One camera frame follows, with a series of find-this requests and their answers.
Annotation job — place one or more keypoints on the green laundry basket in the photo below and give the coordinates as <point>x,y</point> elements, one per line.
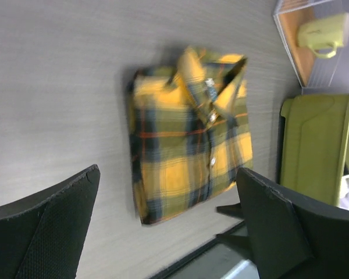
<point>315,151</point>

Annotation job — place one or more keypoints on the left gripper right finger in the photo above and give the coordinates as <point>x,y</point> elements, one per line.
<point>292,235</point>

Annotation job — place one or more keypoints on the white wire shelf unit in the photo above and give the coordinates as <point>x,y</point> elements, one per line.
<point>314,74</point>

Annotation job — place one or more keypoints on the white shirt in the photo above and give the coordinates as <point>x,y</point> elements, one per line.
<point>344,191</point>

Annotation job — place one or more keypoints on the pale green mug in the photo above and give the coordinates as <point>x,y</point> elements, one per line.
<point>323,37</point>

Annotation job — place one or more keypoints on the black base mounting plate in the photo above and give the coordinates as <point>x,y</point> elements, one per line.
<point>212,260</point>

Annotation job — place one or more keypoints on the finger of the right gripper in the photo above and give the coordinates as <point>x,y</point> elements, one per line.
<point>234,210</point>
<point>237,243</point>

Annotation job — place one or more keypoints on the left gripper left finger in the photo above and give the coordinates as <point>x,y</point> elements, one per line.
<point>43,234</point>

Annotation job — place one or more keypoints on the yellow plaid long sleeve shirt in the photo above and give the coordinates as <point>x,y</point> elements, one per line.
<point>189,132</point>

